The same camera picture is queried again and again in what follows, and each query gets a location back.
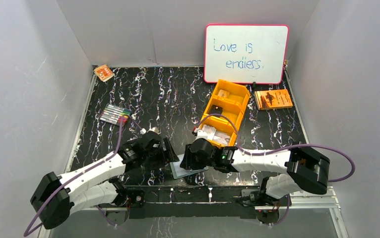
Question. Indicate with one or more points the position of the pink framed whiteboard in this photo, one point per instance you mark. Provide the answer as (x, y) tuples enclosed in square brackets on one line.
[(245, 53)]

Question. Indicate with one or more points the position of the small orange card box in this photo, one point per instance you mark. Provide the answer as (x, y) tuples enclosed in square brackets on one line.
[(103, 72)]

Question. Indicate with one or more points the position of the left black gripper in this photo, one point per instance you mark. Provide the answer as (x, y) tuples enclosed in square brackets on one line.
[(163, 152)]

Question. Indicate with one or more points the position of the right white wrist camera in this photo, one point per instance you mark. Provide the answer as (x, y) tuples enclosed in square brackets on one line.
[(199, 133)]

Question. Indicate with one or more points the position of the orange divided bin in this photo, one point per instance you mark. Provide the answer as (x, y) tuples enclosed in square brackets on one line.
[(234, 108)]

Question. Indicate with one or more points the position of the small black box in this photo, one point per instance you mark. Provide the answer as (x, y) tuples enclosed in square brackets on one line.
[(215, 110)]

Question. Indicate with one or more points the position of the green card holder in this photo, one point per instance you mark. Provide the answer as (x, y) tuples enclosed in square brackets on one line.
[(179, 172)]

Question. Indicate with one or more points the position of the marker pen set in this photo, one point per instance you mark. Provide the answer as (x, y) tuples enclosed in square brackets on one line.
[(115, 115)]

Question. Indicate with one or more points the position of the orange book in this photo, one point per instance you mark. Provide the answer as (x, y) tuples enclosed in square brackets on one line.
[(273, 99)]

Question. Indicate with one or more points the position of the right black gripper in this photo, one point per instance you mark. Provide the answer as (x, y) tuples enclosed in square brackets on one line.
[(188, 161)]

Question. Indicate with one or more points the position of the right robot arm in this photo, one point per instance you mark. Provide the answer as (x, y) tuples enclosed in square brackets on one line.
[(299, 167)]

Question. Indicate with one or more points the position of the beige card in bin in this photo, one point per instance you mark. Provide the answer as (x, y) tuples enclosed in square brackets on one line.
[(223, 93)]

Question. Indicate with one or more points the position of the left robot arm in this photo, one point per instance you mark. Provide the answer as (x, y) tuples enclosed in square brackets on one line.
[(57, 197)]

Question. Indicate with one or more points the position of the white cards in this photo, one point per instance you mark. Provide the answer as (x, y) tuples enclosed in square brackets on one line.
[(215, 135)]

